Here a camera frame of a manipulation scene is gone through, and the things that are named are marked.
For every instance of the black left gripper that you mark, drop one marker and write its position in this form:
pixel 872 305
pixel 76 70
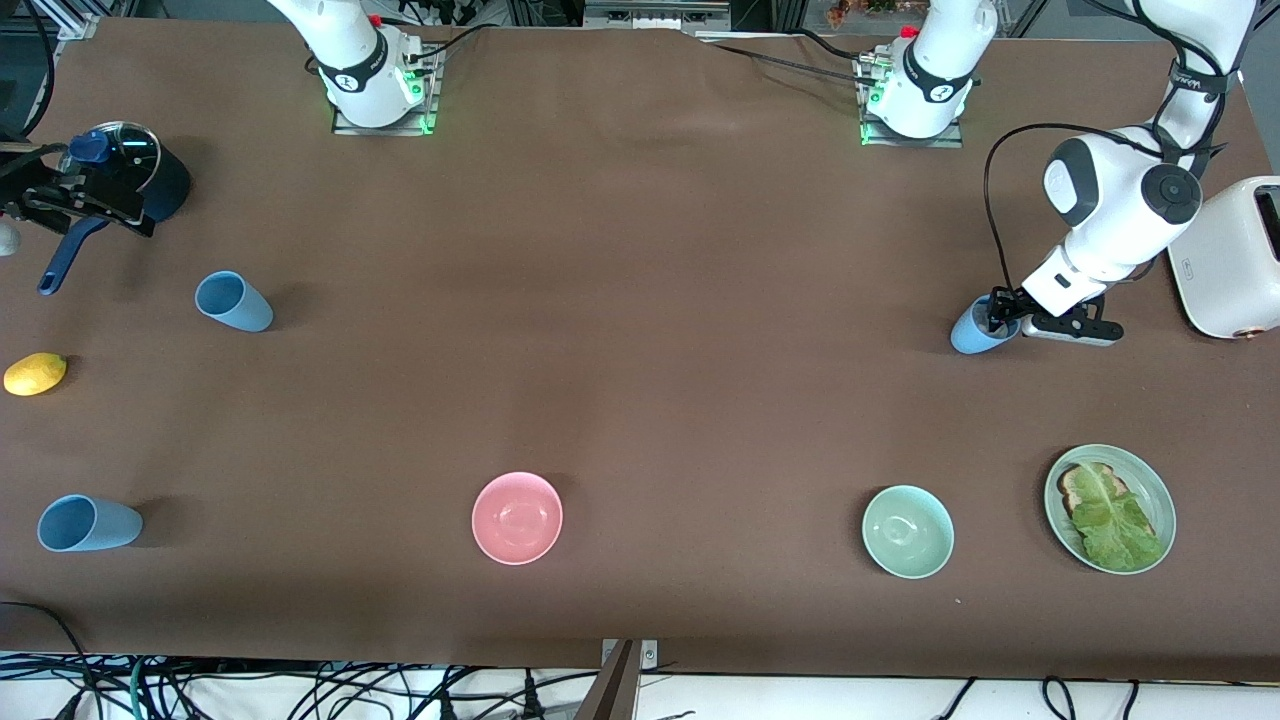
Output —
pixel 1003 309

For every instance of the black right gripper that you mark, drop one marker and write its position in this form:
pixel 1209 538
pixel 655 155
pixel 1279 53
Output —
pixel 42 193

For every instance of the blue cup holding tissue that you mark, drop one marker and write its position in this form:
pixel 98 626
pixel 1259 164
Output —
pixel 968 338

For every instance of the blue plastic cup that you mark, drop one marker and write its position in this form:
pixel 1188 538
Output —
pixel 100 525
pixel 240 310

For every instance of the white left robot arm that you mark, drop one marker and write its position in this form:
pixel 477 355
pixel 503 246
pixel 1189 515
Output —
pixel 1110 200

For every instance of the glass lid blue knob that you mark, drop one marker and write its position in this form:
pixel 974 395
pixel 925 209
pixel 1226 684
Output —
pixel 135 150

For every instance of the dark blue saucepan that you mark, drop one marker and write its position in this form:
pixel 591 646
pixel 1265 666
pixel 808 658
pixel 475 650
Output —
pixel 172 185

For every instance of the yellow lemon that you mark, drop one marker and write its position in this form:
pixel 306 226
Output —
pixel 35 374

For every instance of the toast slice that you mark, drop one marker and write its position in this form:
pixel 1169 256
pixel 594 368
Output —
pixel 1070 488

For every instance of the green plate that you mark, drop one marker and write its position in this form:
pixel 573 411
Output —
pixel 1150 490

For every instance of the white toaster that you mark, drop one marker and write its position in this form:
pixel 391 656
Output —
pixel 1235 270

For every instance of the mint green bowl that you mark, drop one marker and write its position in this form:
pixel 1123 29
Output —
pixel 908 532

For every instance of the grey metal box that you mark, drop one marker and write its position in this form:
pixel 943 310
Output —
pixel 655 14

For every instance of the pink bowl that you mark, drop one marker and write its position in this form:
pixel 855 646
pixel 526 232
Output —
pixel 517 518

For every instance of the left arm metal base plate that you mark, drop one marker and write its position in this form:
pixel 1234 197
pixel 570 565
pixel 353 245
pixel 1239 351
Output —
pixel 950 142

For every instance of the aluminium frame profile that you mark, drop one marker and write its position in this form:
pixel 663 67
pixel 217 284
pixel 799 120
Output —
pixel 75 25

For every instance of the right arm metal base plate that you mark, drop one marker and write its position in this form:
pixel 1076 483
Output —
pixel 432 100

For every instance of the aluminium frame bracket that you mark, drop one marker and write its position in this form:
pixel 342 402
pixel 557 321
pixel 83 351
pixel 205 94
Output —
pixel 630 655

